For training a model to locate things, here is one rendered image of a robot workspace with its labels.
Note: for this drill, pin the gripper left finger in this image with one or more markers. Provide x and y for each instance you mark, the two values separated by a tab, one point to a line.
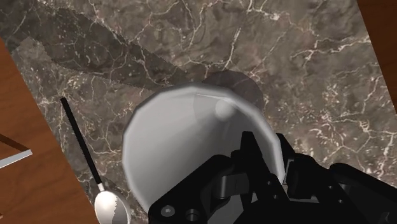
248	161

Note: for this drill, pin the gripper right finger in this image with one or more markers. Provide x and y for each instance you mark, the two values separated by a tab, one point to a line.
310	180

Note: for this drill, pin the white bowl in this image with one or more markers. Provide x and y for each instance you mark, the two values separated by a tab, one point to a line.
173	142

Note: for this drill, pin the brown wooden cabinet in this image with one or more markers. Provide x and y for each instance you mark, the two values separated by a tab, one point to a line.
34	192

